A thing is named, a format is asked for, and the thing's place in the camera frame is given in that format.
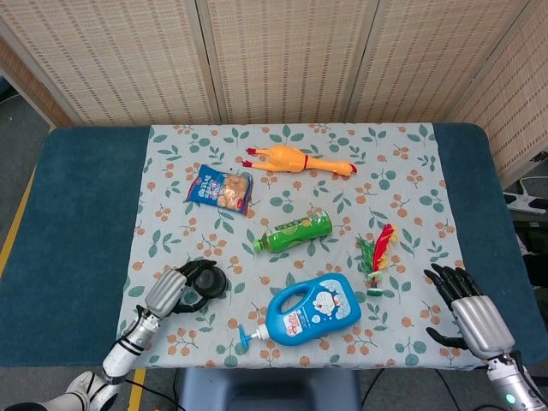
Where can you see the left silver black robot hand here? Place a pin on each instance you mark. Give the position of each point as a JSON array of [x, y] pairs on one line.
[[167, 293]]

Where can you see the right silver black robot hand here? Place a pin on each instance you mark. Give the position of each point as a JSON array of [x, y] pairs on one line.
[[481, 321]]

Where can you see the black round object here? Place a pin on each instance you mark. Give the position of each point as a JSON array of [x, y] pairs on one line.
[[212, 282]]

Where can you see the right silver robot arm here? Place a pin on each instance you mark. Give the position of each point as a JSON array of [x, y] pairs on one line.
[[509, 381]]

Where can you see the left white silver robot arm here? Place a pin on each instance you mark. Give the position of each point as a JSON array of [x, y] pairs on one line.
[[128, 347]]

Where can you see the black equipment beside table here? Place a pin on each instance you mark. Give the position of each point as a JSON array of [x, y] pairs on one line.
[[537, 265]]

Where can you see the blue snack bag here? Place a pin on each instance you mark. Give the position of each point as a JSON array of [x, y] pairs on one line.
[[218, 190]]

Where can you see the dark blue table cover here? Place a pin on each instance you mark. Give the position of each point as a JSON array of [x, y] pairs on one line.
[[77, 214]]

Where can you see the colourful feather shuttlecock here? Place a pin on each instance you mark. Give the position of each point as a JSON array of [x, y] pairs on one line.
[[382, 246]]

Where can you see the white stand base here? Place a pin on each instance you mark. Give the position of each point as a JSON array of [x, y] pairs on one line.
[[520, 201]]

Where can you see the blue grey chair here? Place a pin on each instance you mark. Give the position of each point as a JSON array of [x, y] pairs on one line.
[[265, 389]]

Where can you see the green drink bottle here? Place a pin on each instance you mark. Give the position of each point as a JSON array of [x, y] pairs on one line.
[[295, 233]]

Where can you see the blue cartoon pump bottle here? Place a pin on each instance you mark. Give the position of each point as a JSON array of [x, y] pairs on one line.
[[312, 312]]

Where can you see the floral leaf-print tablecloth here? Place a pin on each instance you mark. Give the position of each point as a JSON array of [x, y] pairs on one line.
[[299, 197]]

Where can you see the yellow rubber chicken toy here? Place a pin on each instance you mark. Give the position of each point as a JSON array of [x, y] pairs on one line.
[[282, 156]]

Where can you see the woven bamboo folding screen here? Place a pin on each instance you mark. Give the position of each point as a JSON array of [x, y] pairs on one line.
[[278, 55]]

